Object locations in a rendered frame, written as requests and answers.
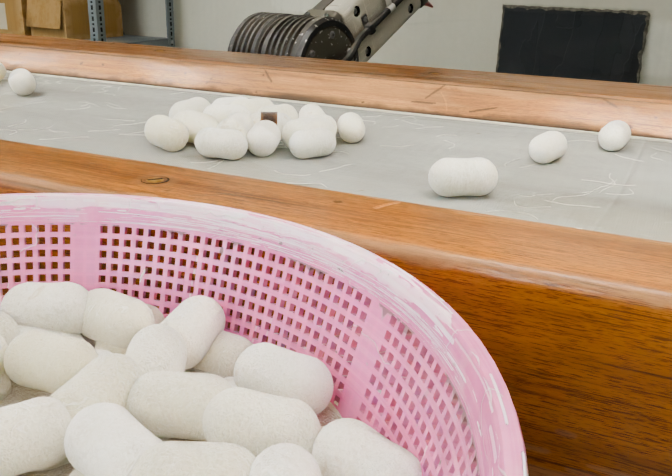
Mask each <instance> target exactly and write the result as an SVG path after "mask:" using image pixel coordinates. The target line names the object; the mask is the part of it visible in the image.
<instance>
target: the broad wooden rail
mask: <svg viewBox="0 0 672 476"><path fill-rule="evenodd" d="M0 63H2V64H3V65H4V66H5V68H6V70H7V71H13V70H15V69H19V68H22V69H26V70H28V71H29V72H30V73H35V74H45V75H55V76H64V77H74V78H83V79H93V80H102V81H112V82H122V83H131V84H141V85H150V86H160V87H169V88H179V89H189V90H198V91H208V92H217V93H227V94H236V95H246V96H256V97H265V98H275V99H284V100H294V101H303V102H313V103H322V104H332V105H342V106H351V107H361V108H370V109H380V110H389V111H399V112H409V113H418V114H428V115H437V116H447V117H456V118H466V119H476V120H485V121H495V122H504V123H514V124H523V125H533V126H543V127H552V128H562V129H571V130H581V131H590V132H600V130H601V129H602V128H603V127H604V126H605V125H607V124H608V123H609V122H611V121H615V120H620V121H623V122H625V123H627V124H628V125H629V127H630V129H631V136H638V137H648V138H657V139H667V140H672V86H662V85H650V84H637V83H624V82H611V81H599V80H586V79H573V78H560V77H548V76H535V75H522V74H509V73H497V72H484V71H471V70H459V69H446V68H433V67H420V66H408V65H395V64H382V63H369V62H357V61H344V60H331V59H318V58H306V57H293V56H276V55H267V54H255V53H242V52H229V51H216V50H204V49H191V48H178V47H165V46H153V45H140V44H127V43H115V42H102V41H89V40H76V39H64V38H51V37H38V36H25V35H13V34H0Z"/></svg>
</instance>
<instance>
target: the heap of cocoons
mask: <svg viewBox="0 0 672 476"><path fill-rule="evenodd" d="M225 320H226V319H225V314H224V311H223V309H222V307H221V306H220V304H219V303H218V302H217V301H215V300H214V299H212V298H210V297H207V296H201V295H198V296H192V297H189V298H187V299H186V300H184V301H183V302H182V303H181V304H180V305H179V306H178V307H177V308H175V309H174V310H173V311H172V312H171V313H170V314H169V315H168V316H167V317H166V318H164V316H163V314H162V313H161V312H160V310H159V309H158V308H157V307H155V306H152V305H150V304H145V303H144V302H143V301H141V300H139V299H136V298H133V297H131V296H128V295H125V294H122V293H119V292H116V291H113V290H110V289H106V288H98V289H93V290H90V291H87V290H86V289H85V288H84V287H83V286H81V285H79V284H76V283H73V282H55V283H41V282H26V283H22V284H19V285H17V286H14V287H13V288H12V289H10V290H9V291H8V292H7V293H6V295H5V296H4V297H3V300H2V302H1V305H0V476H422V470H421V465H420V462H419V460H418V459H417V458H416V456H415V455H413V454H412V453H411V452H409V451H408V450H406V449H405V448H403V447H401V446H399V445H397V444H396V443H394V442H392V441H390V440H389V439H387V438H386V437H384V436H383V435H381V434H380V433H379V432H377V431H376V430H374V429H373V428H371V427H370V426H368V425H367V424H365V423H364V422H362V421H359V420H356V419H352V418H342V416H341V415H340V413H339V411H338V410H337V409H336V408H335V406H334V405H333V404H332V403H331V402H330V400H331V398H332V395H333V387H334V385H333V379H332V376H331V373H330V371H329V369H328V368H327V367H326V365H325V364H324V363H323V362H322V361H320V360H319V359H317V358H315V357H312V356H309V355H305V354H301V353H297V352H294V351H291V350H288V349H286V348H283V347H280V346H277V345H274V344H271V343H263V342H262V343H257V344H253V343H251V342H250V341H249V340H248V339H246V338H244V337H242V336H239V335H236V334H233V333H230V332H227V331H224V328H225Z"/></svg>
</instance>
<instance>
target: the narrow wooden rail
mask: <svg viewBox="0 0 672 476"><path fill-rule="evenodd" d="M15 193H92V194H116V195H133V196H146V197H158V198H167V199H177V200H185V201H192V202H200V203H207V204H213V205H219V206H225V207H230V208H235V209H241V210H246V211H250V212H255V213H259V214H264V215H268V216H272V217H276V218H280V219H283V220H287V221H291V222H294V223H297V224H301V225H304V226H307V227H310V228H313V229H316V230H319V231H322V232H325V233H327V234H330V235H333V236H336V237H338V238H341V239H343V240H345V241H348V242H350V243H353V244H355V245H357V246H359V247H361V248H364V249H366V250H368V251H370V252H372V253H374V254H376V255H378V256H380V257H382V258H383V259H385V260H387V261H389V262H391V263H392V264H394V265H396V266H398V267H399V268H401V269H402V270H404V271H405V272H407V273H409V274H410V275H412V276H413V277H415V278H416V279H417V280H419V281H420V282H422V283H423V284H424V285H426V286H427V287H428V288H430V289H431V290H432V291H433V292H435V293H436V294H437V295H438V296H439V297H440V298H442V299H443V300H444V301H445V302H446V303H447V304H449V305H450V306H451V307H452V308H453V310H454V311H455V312H456V313H457V314H458V315H459V316H460V317H461V318H462V319H463V320H464V321H465V322H466V323H467V324H468V326H469V327H470V328H471V329H472V331H473V332H474V333H475V334H476V335H477V337H478V338H479V339H480V340H481V342H482V344H483V345H484V347H485V348H486V350H487V351H488V353H489V354H490V356H491V357H492V359H493V360H494V362H495V364H496V366H497V368H498V370H499V372H500V374H501V376H502V378H503V380H504V382H505V384H506V386H507V389H508V391H509V394H510V396H511V399H512V402H513V405H514V407H515V410H516V413H517V416H518V418H519V423H520V427H521V431H522V435H523V440H524V444H525V448H526V456H527V465H528V474H529V476H672V243H670V242H664V241H657V240H651V239H644V238H638V237H631V236H625V235H618V234H612V233H605V232H599V231H592V230H586V229H579V228H573V227H566V226H560V225H553V224H547V223H540V222H534V221H527V220H521V219H515V218H508V217H502V216H495V215H489V214H482V213H476V212H469V211H463V210H456V209H450V208H443V207H437V206H430V205H424V204H417V203H411V202H404V201H398V200H391V199H385V198H378V197H372V196H365V195H359V194H352V193H346V192H339V191H333V190H326V189H320V188H314V187H307V186H301V185H294V184H288V183H281V182H275V181H268V180H262V179H255V178H249V177H242V176H236V175H229V174H223V173H216V172H210V171H203V170H197V169H190V168H184V167H177V166H171V165H164V164H158V163H151V162H145V161H138V160H132V159H125V158H119V157H113V156H106V155H100V154H93V153H87V152H80V151H74V150H67V149H61V148H54V147H48V146H41V145H35V144H28V143H22V142H15V141H9V140H2V139H0V194H15Z"/></svg>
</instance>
